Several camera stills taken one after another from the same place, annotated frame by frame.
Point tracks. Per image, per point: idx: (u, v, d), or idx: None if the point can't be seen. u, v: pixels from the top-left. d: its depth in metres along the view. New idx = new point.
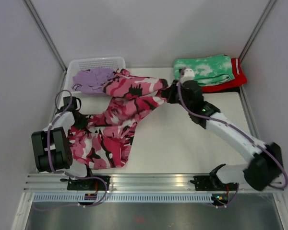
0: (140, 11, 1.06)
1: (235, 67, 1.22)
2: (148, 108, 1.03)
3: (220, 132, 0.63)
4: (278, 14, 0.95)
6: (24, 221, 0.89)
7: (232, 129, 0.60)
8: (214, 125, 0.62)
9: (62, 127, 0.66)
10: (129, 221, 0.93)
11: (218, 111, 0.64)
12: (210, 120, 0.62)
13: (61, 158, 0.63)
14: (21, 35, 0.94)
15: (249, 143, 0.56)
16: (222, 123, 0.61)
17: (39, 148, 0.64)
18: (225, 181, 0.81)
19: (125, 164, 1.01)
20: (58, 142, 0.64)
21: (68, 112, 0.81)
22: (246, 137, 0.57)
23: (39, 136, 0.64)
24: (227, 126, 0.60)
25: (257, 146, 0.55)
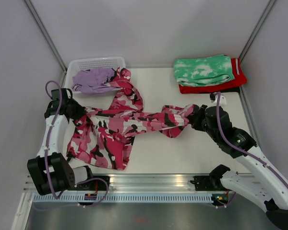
0: (140, 11, 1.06)
1: (234, 67, 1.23)
2: (162, 118, 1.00)
3: (254, 170, 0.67)
4: (278, 14, 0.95)
6: (25, 221, 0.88)
7: (270, 172, 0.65)
8: (251, 163, 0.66)
9: (59, 154, 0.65)
10: (129, 221, 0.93)
11: (254, 144, 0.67)
12: (246, 156, 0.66)
13: (64, 183, 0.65)
14: (21, 34, 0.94)
15: None
16: (260, 164, 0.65)
17: (38, 176, 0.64)
18: (226, 185, 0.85)
19: (126, 166, 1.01)
20: (58, 170, 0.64)
21: (61, 117, 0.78)
22: (285, 186, 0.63)
23: (37, 165, 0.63)
24: (264, 167, 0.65)
25: None
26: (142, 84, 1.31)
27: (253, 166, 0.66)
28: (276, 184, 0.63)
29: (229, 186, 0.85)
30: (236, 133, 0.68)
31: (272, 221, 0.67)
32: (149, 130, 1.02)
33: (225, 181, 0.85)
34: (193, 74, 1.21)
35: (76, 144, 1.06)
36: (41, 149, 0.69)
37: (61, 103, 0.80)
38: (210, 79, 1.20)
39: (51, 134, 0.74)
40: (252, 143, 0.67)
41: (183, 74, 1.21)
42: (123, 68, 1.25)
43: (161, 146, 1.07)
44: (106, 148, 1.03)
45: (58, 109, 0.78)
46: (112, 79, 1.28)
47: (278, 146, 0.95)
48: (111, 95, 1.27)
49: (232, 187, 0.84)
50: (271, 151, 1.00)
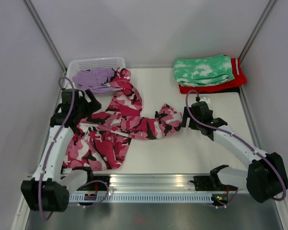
0: (140, 10, 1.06)
1: (235, 67, 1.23)
2: (145, 129, 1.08)
3: (224, 142, 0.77)
4: (278, 14, 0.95)
6: (24, 221, 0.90)
7: (236, 139, 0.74)
8: (220, 135, 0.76)
9: (55, 183, 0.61)
10: (129, 221, 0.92)
11: (225, 123, 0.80)
12: (217, 131, 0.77)
13: (55, 207, 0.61)
14: (21, 35, 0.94)
15: (250, 151, 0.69)
16: (227, 134, 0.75)
17: (30, 197, 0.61)
18: (224, 182, 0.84)
19: (120, 164, 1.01)
20: (49, 196, 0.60)
21: (67, 128, 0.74)
22: (249, 147, 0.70)
23: (29, 187, 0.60)
24: (231, 136, 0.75)
25: (256, 155, 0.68)
26: (142, 84, 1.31)
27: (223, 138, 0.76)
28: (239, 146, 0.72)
29: (226, 182, 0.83)
30: (213, 120, 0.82)
31: (251, 192, 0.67)
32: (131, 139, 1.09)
33: (224, 177, 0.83)
34: (193, 74, 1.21)
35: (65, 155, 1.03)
36: (38, 169, 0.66)
37: (70, 112, 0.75)
38: (210, 79, 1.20)
39: (50, 152, 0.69)
40: (223, 123, 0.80)
41: (183, 74, 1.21)
42: (123, 69, 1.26)
43: (161, 145, 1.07)
44: (99, 151, 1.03)
45: (65, 120, 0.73)
46: (112, 79, 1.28)
47: (278, 146, 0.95)
48: (111, 95, 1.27)
49: (231, 181, 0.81)
50: (271, 151, 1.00)
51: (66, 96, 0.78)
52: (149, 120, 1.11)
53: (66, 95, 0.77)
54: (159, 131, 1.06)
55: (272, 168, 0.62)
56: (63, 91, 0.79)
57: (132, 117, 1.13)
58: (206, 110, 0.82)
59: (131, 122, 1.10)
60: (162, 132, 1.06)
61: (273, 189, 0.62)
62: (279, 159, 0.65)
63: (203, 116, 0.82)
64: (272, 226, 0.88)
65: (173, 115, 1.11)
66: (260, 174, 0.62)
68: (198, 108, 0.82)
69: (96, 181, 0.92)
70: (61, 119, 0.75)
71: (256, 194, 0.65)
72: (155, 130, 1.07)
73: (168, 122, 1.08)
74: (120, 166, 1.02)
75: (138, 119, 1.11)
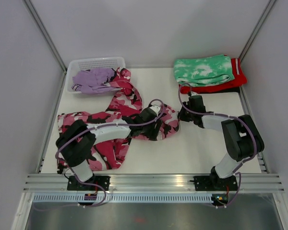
0: (140, 11, 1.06)
1: (235, 67, 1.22)
2: None
3: (213, 122, 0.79)
4: (278, 14, 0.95)
6: (24, 221, 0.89)
7: (218, 116, 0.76)
8: (207, 118, 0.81)
9: (94, 140, 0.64)
10: (129, 221, 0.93)
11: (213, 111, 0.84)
12: (203, 117, 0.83)
13: (70, 155, 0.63)
14: (21, 34, 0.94)
15: (226, 117, 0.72)
16: (210, 115, 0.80)
17: (71, 130, 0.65)
18: (222, 176, 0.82)
19: (120, 164, 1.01)
20: (78, 145, 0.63)
21: (127, 130, 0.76)
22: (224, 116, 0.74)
23: (79, 126, 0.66)
24: (213, 115, 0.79)
25: (229, 117, 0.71)
26: (142, 83, 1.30)
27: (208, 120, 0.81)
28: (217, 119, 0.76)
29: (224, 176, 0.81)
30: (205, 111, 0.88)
31: (231, 155, 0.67)
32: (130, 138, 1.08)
33: (222, 171, 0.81)
34: (193, 74, 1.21)
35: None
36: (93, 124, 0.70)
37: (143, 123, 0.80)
38: (210, 79, 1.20)
39: (108, 126, 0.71)
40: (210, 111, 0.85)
41: (183, 74, 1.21)
42: (123, 68, 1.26)
43: (161, 145, 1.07)
44: (99, 151, 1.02)
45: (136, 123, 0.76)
46: (112, 79, 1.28)
47: (277, 146, 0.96)
48: (111, 95, 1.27)
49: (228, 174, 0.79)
50: (271, 151, 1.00)
51: (146, 113, 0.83)
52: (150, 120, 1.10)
53: (148, 113, 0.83)
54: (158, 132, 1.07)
55: (243, 123, 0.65)
56: (148, 109, 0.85)
57: None
58: (200, 103, 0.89)
59: None
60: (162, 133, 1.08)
61: (246, 144, 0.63)
62: (249, 117, 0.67)
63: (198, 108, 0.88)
64: (271, 226, 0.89)
65: (171, 114, 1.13)
66: (231, 128, 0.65)
68: (193, 100, 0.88)
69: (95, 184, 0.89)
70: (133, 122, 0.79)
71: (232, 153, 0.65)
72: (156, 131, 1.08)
73: (168, 122, 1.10)
74: (120, 166, 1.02)
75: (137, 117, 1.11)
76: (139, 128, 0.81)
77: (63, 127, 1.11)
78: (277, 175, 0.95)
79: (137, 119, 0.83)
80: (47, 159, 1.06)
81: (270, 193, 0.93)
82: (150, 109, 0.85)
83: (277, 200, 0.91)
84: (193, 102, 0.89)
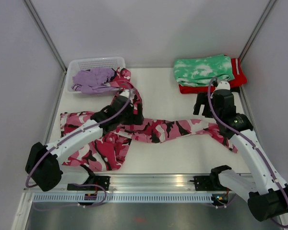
0: (140, 11, 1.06)
1: (235, 67, 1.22)
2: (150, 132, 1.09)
3: (242, 151, 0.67)
4: (279, 14, 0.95)
6: (24, 221, 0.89)
7: (259, 158, 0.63)
8: (241, 142, 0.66)
9: (56, 161, 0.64)
10: (129, 221, 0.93)
11: (250, 127, 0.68)
12: (238, 135, 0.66)
13: (40, 181, 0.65)
14: (22, 35, 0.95)
15: (270, 177, 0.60)
16: (249, 144, 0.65)
17: (30, 158, 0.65)
18: (223, 183, 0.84)
19: (121, 165, 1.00)
20: (43, 170, 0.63)
21: (97, 129, 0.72)
22: (270, 170, 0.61)
23: (37, 151, 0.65)
24: (253, 149, 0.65)
25: (275, 183, 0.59)
26: (141, 83, 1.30)
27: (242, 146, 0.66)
28: (258, 165, 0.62)
29: (225, 183, 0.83)
30: (236, 116, 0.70)
31: (250, 207, 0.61)
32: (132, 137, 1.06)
33: (224, 179, 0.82)
34: (193, 74, 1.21)
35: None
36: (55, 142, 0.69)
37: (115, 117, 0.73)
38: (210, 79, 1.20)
39: (71, 136, 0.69)
40: (249, 127, 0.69)
41: (183, 74, 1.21)
42: (123, 68, 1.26)
43: (161, 146, 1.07)
44: (99, 152, 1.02)
45: (104, 122, 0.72)
46: (112, 79, 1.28)
47: (278, 146, 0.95)
48: (111, 95, 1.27)
49: (229, 184, 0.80)
50: (271, 151, 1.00)
51: (117, 103, 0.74)
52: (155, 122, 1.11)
53: (119, 102, 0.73)
54: (162, 132, 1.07)
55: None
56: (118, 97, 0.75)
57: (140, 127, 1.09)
58: (231, 103, 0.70)
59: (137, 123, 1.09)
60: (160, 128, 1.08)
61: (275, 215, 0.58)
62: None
63: (226, 109, 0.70)
64: (271, 226, 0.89)
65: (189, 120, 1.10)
66: (272, 206, 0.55)
68: (222, 98, 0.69)
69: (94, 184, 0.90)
70: (102, 119, 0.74)
71: (255, 211, 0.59)
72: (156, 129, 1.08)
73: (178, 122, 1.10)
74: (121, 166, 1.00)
75: (145, 124, 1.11)
76: (113, 122, 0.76)
77: (66, 125, 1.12)
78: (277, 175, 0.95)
79: (110, 111, 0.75)
80: None
81: None
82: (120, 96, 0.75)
83: None
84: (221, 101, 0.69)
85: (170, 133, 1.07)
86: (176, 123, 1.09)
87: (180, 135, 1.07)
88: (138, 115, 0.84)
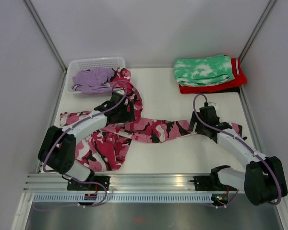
0: (140, 11, 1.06)
1: (235, 67, 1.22)
2: (150, 132, 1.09)
3: (227, 144, 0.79)
4: (279, 14, 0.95)
6: (24, 221, 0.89)
7: (239, 142, 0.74)
8: (223, 136, 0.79)
9: (75, 138, 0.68)
10: (129, 221, 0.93)
11: (230, 127, 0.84)
12: (221, 132, 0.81)
13: (57, 162, 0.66)
14: (21, 35, 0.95)
15: (250, 153, 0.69)
16: (230, 136, 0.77)
17: (48, 142, 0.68)
18: (223, 182, 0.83)
19: (121, 165, 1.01)
20: (62, 149, 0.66)
21: (102, 116, 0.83)
22: (249, 149, 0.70)
23: (54, 133, 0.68)
24: (234, 138, 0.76)
25: (255, 157, 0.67)
26: (141, 83, 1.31)
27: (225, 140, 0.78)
28: (239, 147, 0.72)
29: (225, 181, 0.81)
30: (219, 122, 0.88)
31: (248, 196, 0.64)
32: (133, 137, 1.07)
33: (224, 177, 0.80)
34: (193, 74, 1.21)
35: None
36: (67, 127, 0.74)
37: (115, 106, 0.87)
38: (210, 80, 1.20)
39: (83, 121, 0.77)
40: (228, 126, 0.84)
41: (183, 74, 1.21)
42: (123, 68, 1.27)
43: (161, 146, 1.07)
44: (99, 152, 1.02)
45: (107, 111, 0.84)
46: (112, 79, 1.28)
47: (278, 146, 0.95)
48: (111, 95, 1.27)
49: (229, 181, 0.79)
50: (271, 151, 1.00)
51: (116, 97, 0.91)
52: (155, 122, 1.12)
53: (117, 96, 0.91)
54: (162, 132, 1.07)
55: (270, 171, 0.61)
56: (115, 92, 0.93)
57: (140, 127, 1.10)
58: (212, 113, 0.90)
59: (138, 123, 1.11)
60: (161, 127, 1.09)
61: (269, 192, 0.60)
62: (279, 164, 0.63)
63: (210, 119, 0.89)
64: (271, 226, 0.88)
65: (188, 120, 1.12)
66: (258, 175, 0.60)
68: (206, 111, 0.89)
69: (95, 183, 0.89)
70: (104, 109, 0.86)
71: (252, 196, 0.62)
72: (156, 129, 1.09)
73: (178, 121, 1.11)
74: (121, 166, 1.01)
75: (145, 124, 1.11)
76: (112, 113, 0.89)
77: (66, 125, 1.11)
78: None
79: (109, 104, 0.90)
80: None
81: None
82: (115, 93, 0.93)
83: None
84: (205, 113, 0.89)
85: (170, 133, 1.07)
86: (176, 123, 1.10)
87: (180, 135, 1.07)
88: (131, 111, 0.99)
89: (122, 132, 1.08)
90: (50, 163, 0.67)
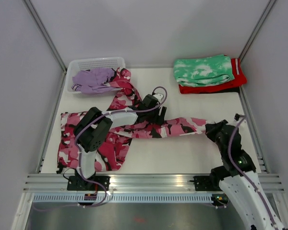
0: (140, 11, 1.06)
1: (235, 67, 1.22)
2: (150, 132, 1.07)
3: (245, 192, 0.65)
4: (278, 14, 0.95)
6: (24, 221, 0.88)
7: (259, 198, 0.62)
8: (244, 183, 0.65)
9: (112, 122, 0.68)
10: (129, 221, 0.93)
11: (253, 170, 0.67)
12: (242, 177, 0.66)
13: (90, 139, 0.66)
14: (21, 34, 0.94)
15: (270, 221, 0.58)
16: (252, 187, 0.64)
17: (87, 119, 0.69)
18: (221, 186, 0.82)
19: (121, 165, 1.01)
20: (98, 128, 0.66)
21: (135, 115, 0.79)
22: (269, 214, 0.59)
23: (95, 112, 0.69)
24: (255, 192, 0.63)
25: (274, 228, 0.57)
26: (142, 83, 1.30)
27: (245, 188, 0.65)
28: (258, 207, 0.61)
29: (224, 187, 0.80)
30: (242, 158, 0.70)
31: None
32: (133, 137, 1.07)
33: (228, 177, 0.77)
34: (193, 74, 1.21)
35: (66, 155, 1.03)
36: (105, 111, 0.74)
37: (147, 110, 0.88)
38: (210, 80, 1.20)
39: (119, 112, 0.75)
40: (252, 168, 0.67)
41: (183, 74, 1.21)
42: (123, 68, 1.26)
43: (160, 147, 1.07)
44: (99, 152, 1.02)
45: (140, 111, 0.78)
46: (112, 79, 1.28)
47: (278, 146, 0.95)
48: (111, 95, 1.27)
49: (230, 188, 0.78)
50: (271, 151, 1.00)
51: (148, 100, 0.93)
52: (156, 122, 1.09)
53: (150, 99, 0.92)
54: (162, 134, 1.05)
55: None
56: (150, 95, 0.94)
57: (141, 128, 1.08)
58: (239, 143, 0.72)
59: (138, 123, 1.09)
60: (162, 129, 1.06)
61: None
62: None
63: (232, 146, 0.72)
64: None
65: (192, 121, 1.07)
66: None
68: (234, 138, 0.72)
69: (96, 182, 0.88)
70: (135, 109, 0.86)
71: None
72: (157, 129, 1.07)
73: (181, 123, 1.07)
74: (121, 167, 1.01)
75: (145, 124, 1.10)
76: (143, 114, 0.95)
77: (66, 125, 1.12)
78: (277, 175, 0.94)
79: (141, 105, 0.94)
80: (47, 159, 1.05)
81: (270, 193, 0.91)
82: (151, 96, 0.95)
83: (276, 200, 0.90)
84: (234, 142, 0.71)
85: (171, 130, 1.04)
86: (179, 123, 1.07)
87: (183, 132, 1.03)
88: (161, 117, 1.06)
89: (123, 131, 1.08)
90: (83, 139, 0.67)
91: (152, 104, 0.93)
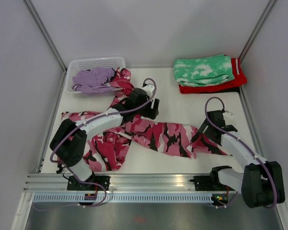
0: (140, 11, 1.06)
1: (235, 67, 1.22)
2: (150, 136, 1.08)
3: (232, 146, 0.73)
4: (278, 14, 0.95)
6: (24, 221, 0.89)
7: (241, 144, 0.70)
8: (227, 139, 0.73)
9: (86, 134, 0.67)
10: (129, 221, 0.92)
11: (235, 130, 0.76)
12: (224, 135, 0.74)
13: (66, 155, 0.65)
14: (21, 34, 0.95)
15: (251, 155, 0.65)
16: (234, 138, 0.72)
17: (60, 133, 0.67)
18: (222, 181, 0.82)
19: (121, 165, 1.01)
20: (72, 144, 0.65)
21: (118, 117, 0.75)
22: (250, 151, 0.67)
23: (67, 126, 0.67)
24: (237, 141, 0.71)
25: (255, 159, 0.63)
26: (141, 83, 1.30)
27: (228, 141, 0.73)
28: (241, 150, 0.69)
29: (224, 180, 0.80)
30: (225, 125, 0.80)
31: (244, 197, 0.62)
32: (132, 139, 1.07)
33: (223, 176, 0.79)
34: (193, 74, 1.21)
35: None
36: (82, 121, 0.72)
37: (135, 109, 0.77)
38: (210, 80, 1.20)
39: (96, 119, 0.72)
40: (234, 129, 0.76)
41: (183, 74, 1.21)
42: (123, 68, 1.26)
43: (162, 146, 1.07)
44: (99, 152, 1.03)
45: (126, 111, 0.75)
46: (112, 79, 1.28)
47: (278, 145, 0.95)
48: (111, 95, 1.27)
49: (227, 181, 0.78)
50: (271, 150, 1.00)
51: (134, 95, 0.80)
52: (156, 128, 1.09)
53: (136, 95, 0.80)
54: (162, 143, 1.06)
55: (270, 177, 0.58)
56: (137, 90, 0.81)
57: (140, 129, 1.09)
58: (219, 116, 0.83)
59: (138, 126, 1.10)
60: (162, 137, 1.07)
61: (265, 195, 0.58)
62: (279, 169, 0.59)
63: (216, 121, 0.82)
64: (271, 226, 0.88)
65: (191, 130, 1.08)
66: (254, 180, 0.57)
68: (211, 113, 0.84)
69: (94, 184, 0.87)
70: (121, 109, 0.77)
71: (247, 198, 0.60)
72: (157, 135, 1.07)
73: (180, 131, 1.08)
74: (120, 167, 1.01)
75: (145, 126, 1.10)
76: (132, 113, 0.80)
77: None
78: None
79: (128, 103, 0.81)
80: (47, 159, 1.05)
81: None
82: (139, 90, 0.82)
83: None
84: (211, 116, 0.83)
85: (169, 148, 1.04)
86: (179, 137, 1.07)
87: (179, 155, 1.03)
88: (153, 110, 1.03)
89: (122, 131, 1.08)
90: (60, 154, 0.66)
91: (140, 99, 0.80)
